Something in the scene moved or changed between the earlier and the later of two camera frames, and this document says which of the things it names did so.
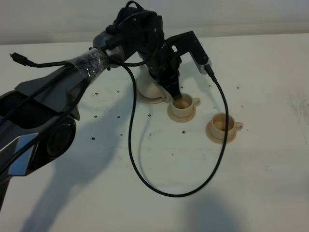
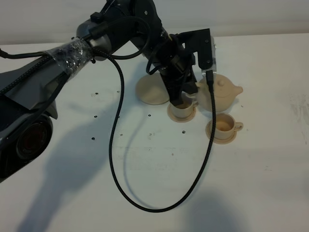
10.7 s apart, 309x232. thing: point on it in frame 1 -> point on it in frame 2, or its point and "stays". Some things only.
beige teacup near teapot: (183, 107) stays
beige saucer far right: (218, 141) stays
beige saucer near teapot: (180, 119) stays
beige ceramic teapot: (148, 87) -> (225, 92)
